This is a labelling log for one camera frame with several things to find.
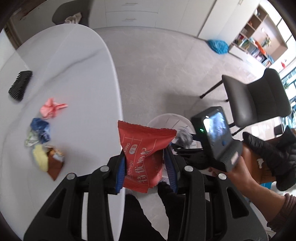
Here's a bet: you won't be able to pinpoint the wooden bookshelf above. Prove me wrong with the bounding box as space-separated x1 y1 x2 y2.
228 6 288 67

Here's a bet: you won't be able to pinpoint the silver foil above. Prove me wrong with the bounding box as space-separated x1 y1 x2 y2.
175 127 193 147

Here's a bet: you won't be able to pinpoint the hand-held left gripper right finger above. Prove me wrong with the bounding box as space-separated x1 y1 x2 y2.
163 146 269 241

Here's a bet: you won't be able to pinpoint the red snack packet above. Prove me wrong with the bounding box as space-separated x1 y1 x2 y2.
117 120 177 194

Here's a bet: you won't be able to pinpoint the black cloth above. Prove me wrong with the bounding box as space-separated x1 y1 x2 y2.
242 126 296 192

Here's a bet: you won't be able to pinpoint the beige cloth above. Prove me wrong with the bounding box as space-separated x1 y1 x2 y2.
64 14 82 24

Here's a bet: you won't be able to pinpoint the white tall cabinet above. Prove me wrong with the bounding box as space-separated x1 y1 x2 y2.
198 0 260 44

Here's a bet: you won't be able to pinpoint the blue plastic bag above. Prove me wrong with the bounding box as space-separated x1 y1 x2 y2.
207 39 229 55

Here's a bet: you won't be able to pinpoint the white drawer cabinet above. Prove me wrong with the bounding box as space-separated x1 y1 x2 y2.
89 0 218 29

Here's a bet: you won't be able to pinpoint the pink crumpled paper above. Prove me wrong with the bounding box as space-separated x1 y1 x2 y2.
39 97 68 119

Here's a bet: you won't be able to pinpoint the black foam net sleeve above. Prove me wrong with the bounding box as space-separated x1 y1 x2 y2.
8 70 33 102

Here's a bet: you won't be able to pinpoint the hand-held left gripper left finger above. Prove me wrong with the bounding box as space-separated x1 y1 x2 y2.
23 154 126 241

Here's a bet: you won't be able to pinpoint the person's right hand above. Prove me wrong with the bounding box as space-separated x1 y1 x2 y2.
209 158 260 197

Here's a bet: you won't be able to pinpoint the green and white crumpled paper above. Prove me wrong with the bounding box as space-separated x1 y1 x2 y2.
24 130 38 147

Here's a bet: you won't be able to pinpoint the brown snack wrapper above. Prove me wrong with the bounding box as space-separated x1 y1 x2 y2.
45 146 65 181

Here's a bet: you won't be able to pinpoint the person's right forearm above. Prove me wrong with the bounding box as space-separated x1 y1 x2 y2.
240 183 296 237

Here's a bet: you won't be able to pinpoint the dark grey chair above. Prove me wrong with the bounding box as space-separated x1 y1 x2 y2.
200 68 292 136
52 0 90 26

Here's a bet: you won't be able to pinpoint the dark blue crumpled paper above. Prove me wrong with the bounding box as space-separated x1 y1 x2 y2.
30 118 51 143

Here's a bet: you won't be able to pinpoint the yellow crumpled paper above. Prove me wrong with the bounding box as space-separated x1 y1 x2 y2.
32 144 49 172

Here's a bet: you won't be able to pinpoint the person's black trousers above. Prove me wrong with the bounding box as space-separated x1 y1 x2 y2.
120 182 185 241

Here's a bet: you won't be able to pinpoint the brown stool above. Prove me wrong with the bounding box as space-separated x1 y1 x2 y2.
240 146 278 186

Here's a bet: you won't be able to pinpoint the round plastic waste bin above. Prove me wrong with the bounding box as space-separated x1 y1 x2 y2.
147 113 197 149

